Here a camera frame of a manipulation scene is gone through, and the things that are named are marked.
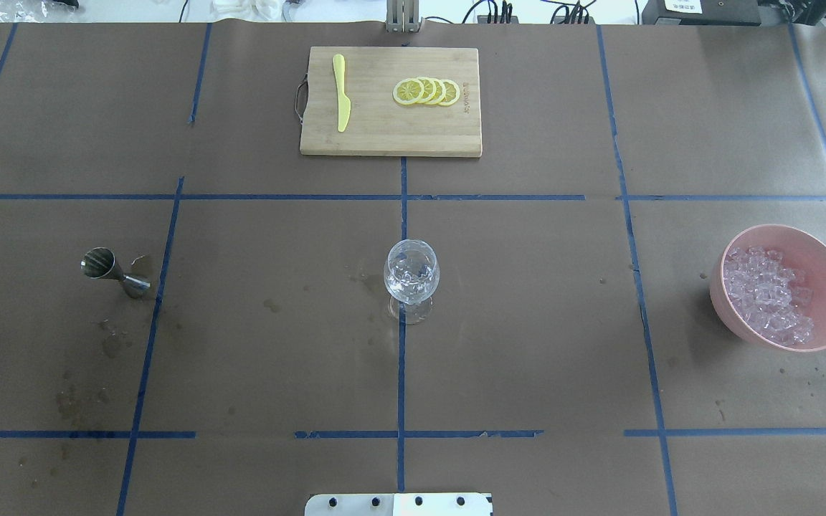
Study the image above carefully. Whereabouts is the pile of ice cubes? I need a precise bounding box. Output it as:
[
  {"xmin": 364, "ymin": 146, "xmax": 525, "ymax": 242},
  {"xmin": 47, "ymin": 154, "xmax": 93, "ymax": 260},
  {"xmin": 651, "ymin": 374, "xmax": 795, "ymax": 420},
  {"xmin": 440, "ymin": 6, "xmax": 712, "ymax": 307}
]
[{"xmin": 722, "ymin": 246, "xmax": 815, "ymax": 348}]

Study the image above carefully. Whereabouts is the bamboo cutting board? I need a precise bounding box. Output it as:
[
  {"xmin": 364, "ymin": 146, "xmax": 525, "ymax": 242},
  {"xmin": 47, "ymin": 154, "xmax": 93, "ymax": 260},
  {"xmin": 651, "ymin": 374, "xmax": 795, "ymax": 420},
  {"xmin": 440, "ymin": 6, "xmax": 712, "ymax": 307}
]
[{"xmin": 300, "ymin": 46, "xmax": 484, "ymax": 159}]

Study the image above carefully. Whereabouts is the steel jigger measuring cup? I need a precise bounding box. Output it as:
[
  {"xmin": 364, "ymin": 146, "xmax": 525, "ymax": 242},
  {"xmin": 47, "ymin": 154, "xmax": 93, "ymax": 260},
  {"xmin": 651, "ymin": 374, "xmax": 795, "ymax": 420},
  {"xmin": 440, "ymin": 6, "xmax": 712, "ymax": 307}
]
[{"xmin": 80, "ymin": 247, "xmax": 151, "ymax": 298}]

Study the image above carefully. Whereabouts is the yellow plastic knife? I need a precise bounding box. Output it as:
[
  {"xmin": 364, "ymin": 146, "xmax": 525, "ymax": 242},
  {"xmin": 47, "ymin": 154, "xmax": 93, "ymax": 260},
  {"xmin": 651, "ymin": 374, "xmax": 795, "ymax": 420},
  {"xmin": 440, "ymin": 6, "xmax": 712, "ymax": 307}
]
[{"xmin": 332, "ymin": 54, "xmax": 353, "ymax": 132}]

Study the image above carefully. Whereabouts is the pink bowl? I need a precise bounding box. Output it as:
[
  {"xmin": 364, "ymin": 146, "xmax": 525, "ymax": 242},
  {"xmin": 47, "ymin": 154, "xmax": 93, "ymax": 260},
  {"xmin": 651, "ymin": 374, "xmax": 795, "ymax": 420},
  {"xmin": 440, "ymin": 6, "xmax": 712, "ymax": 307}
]
[{"xmin": 708, "ymin": 224, "xmax": 826, "ymax": 353}]

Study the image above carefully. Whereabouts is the clear wine glass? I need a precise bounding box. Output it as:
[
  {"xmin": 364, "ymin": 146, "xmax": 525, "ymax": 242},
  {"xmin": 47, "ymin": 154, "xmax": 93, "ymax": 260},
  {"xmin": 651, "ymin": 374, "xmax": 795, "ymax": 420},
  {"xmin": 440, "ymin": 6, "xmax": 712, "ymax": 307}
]
[{"xmin": 383, "ymin": 239, "xmax": 440, "ymax": 325}]

